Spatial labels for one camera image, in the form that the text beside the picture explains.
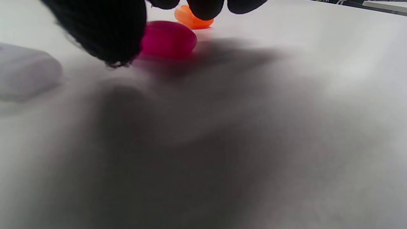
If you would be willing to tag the magenta rounded plastic piece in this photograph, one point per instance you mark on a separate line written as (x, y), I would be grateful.
(170, 40)

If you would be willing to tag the white flat board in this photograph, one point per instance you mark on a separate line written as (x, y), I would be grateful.
(386, 6)

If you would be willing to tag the person's right hand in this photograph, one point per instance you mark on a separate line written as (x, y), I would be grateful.
(105, 28)

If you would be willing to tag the white rounded box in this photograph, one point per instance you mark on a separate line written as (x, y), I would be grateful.
(25, 73)

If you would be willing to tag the orange rounded plastic piece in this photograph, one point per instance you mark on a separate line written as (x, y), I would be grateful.
(190, 19)

